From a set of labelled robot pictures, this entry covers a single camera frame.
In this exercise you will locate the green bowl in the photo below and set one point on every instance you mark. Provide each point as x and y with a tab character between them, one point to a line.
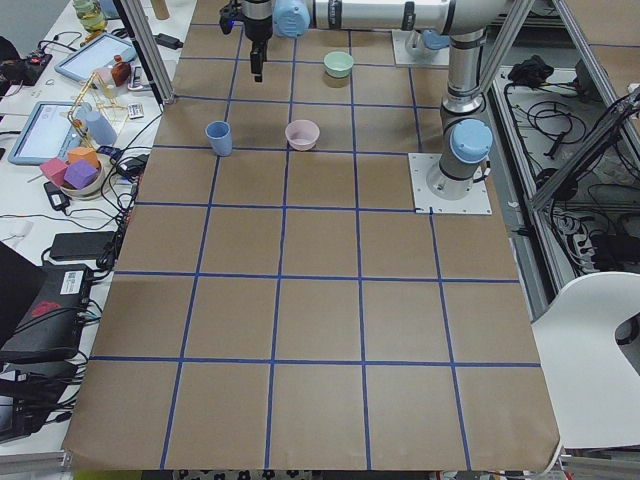
338	64

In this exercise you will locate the black power adapter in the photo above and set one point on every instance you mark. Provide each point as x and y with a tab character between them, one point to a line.
80	245

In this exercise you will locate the aluminium frame post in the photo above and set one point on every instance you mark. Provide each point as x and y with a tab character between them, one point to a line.
135	22

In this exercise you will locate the teach pendant tablet far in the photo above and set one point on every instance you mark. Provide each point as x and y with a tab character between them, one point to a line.
98	53

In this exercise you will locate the blue cup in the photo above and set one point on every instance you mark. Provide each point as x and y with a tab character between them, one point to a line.
220	138

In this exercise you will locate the teach pendant tablet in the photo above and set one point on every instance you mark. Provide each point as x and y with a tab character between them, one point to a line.
98	53
48	133

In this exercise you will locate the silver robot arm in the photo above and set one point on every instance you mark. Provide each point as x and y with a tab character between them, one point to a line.
463	22

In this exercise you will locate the pink bowl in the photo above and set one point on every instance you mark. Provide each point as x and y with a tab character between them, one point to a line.
302	134

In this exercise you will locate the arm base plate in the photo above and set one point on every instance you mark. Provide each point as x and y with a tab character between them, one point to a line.
421	48
434	193

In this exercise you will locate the bowl of foam cubes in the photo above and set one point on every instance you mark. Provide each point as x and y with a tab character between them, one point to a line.
80	176

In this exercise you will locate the white chair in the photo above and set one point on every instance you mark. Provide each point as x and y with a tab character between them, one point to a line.
593	387

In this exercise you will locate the black computer box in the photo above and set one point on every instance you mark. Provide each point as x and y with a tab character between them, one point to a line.
50	329

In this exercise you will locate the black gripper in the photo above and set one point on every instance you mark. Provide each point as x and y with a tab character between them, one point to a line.
257	28

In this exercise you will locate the teach pendant tablet near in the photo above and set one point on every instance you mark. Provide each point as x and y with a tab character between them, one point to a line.
48	133

